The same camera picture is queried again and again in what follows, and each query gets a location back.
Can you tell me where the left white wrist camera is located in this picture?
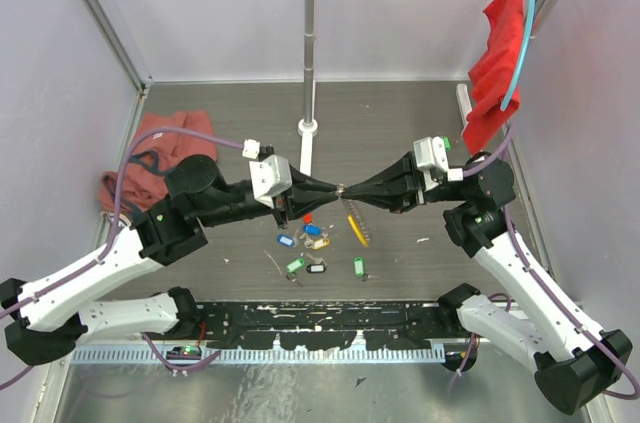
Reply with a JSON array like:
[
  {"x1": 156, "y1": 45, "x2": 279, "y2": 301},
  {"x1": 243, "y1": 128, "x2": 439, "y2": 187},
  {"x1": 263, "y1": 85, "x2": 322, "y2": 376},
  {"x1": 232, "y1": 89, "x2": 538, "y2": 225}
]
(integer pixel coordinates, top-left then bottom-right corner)
[{"x1": 242, "y1": 139, "x2": 292, "y2": 202}]

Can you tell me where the black key tag centre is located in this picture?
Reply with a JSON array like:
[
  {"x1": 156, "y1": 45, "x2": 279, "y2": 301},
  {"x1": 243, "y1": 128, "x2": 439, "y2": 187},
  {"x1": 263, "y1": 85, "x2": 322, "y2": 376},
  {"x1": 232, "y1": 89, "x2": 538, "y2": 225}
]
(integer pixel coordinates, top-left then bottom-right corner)
[{"x1": 306, "y1": 263, "x2": 327, "y2": 274}]

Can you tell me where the blue key tag left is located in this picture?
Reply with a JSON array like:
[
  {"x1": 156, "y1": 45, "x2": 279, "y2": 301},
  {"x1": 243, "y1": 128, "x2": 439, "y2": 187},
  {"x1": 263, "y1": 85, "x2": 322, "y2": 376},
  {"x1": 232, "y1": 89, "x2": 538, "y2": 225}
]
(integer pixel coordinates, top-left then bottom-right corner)
[{"x1": 277, "y1": 234, "x2": 297, "y2": 248}]

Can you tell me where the metal keyring with yellow grip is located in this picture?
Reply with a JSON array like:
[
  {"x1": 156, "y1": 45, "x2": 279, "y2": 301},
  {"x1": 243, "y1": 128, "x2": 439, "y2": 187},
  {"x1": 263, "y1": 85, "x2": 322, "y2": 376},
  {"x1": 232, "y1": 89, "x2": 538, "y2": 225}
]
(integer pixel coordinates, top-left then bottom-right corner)
[{"x1": 337, "y1": 184, "x2": 371, "y2": 247}]

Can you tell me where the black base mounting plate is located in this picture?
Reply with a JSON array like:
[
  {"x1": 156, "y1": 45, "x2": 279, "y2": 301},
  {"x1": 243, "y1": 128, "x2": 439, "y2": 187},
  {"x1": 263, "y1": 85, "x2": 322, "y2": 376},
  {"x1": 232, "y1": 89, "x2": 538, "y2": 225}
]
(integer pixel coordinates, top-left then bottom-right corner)
[{"x1": 198, "y1": 300, "x2": 470, "y2": 351}]

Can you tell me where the light blue hanger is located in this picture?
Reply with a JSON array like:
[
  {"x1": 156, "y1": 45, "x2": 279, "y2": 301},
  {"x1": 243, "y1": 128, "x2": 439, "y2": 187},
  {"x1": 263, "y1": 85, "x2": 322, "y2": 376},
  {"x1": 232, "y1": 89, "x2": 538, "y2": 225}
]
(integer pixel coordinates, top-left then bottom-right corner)
[{"x1": 500, "y1": 0, "x2": 536, "y2": 112}]

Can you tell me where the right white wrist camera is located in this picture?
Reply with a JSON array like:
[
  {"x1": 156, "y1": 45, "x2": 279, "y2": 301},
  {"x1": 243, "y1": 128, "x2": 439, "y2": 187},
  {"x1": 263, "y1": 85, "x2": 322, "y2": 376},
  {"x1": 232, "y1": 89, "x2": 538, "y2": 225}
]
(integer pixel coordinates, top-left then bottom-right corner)
[{"x1": 413, "y1": 136, "x2": 463, "y2": 186}]

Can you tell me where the small green-lit circuit board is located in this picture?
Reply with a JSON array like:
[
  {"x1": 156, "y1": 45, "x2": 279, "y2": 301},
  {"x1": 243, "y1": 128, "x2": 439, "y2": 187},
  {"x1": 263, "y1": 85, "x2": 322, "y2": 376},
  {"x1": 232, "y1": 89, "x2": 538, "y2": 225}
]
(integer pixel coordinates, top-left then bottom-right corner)
[{"x1": 167, "y1": 345, "x2": 202, "y2": 360}]

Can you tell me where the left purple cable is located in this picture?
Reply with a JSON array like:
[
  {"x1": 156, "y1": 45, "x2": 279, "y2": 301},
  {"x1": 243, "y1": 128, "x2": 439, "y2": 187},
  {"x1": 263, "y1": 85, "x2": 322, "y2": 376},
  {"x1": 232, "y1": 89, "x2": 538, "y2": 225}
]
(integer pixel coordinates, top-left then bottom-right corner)
[{"x1": 0, "y1": 126, "x2": 249, "y2": 389}]

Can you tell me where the blue key tag upper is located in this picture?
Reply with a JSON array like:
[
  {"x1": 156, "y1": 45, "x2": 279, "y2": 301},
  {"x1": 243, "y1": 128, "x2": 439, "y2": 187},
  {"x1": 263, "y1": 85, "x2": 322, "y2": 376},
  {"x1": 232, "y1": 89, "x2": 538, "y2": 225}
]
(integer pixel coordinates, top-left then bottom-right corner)
[{"x1": 303, "y1": 224, "x2": 323, "y2": 236}]

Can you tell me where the dusty pink folded shirt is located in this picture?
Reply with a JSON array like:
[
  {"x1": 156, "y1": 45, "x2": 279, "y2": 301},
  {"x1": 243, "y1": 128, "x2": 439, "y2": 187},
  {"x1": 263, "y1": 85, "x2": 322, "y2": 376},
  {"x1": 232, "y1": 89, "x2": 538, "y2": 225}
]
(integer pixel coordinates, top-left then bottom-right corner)
[{"x1": 120, "y1": 111, "x2": 218, "y2": 218}]

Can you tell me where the red hanging cloth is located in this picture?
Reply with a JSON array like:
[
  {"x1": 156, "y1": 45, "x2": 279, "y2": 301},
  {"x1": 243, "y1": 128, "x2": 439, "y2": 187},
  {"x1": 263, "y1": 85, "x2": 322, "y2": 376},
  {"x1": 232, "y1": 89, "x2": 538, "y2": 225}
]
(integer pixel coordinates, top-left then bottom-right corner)
[{"x1": 462, "y1": 0, "x2": 525, "y2": 154}]

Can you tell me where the yellow key tag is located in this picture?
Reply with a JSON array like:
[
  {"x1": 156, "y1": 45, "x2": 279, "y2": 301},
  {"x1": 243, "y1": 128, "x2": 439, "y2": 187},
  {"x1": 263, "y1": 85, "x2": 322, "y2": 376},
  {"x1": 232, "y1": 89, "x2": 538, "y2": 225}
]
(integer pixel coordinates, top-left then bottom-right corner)
[{"x1": 304, "y1": 237, "x2": 330, "y2": 250}]

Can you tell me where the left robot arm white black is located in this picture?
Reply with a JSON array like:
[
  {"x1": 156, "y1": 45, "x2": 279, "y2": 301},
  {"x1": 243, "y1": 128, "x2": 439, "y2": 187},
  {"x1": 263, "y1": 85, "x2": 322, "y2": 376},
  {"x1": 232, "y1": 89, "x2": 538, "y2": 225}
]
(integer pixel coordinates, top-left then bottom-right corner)
[{"x1": 1, "y1": 154, "x2": 338, "y2": 366}]

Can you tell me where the blue key tag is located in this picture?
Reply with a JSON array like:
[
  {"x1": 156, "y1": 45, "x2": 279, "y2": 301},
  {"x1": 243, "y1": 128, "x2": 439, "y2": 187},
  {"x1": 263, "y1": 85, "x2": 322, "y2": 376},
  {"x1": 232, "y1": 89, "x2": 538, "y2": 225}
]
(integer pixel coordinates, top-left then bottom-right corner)
[
  {"x1": 303, "y1": 224, "x2": 323, "y2": 236},
  {"x1": 277, "y1": 234, "x2": 297, "y2": 248}
]

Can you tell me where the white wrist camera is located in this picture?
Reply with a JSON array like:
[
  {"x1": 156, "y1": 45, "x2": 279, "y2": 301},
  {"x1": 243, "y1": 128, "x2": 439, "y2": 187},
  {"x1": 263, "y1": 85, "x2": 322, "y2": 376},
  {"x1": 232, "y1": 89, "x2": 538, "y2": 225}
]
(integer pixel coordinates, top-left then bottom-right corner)
[
  {"x1": 413, "y1": 136, "x2": 463, "y2": 186},
  {"x1": 242, "y1": 139, "x2": 292, "y2": 202}
]

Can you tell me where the white slotted cable duct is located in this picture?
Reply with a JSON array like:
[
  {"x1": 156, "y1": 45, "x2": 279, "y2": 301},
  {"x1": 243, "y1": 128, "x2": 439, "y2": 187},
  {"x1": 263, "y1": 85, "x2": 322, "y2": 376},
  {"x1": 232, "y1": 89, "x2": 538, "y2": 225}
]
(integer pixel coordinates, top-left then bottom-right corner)
[{"x1": 70, "y1": 344, "x2": 446, "y2": 365}]

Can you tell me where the aluminium frame post left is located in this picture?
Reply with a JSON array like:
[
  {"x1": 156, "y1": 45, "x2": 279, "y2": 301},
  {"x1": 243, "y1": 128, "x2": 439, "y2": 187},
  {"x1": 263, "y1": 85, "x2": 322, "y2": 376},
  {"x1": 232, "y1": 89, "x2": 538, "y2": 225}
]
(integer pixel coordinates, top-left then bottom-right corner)
[{"x1": 82, "y1": 0, "x2": 153, "y2": 92}]

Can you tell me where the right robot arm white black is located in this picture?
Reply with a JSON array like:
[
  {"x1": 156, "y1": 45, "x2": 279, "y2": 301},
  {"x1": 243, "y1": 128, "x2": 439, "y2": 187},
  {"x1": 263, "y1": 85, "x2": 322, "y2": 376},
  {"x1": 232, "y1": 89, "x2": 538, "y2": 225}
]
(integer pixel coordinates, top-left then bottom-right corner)
[{"x1": 340, "y1": 151, "x2": 633, "y2": 415}]

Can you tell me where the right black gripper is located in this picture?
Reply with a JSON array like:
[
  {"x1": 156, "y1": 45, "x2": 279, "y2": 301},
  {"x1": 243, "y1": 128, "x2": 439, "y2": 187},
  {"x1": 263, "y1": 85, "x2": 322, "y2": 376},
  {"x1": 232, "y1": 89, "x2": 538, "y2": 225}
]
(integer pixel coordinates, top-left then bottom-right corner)
[{"x1": 341, "y1": 150, "x2": 465, "y2": 214}]

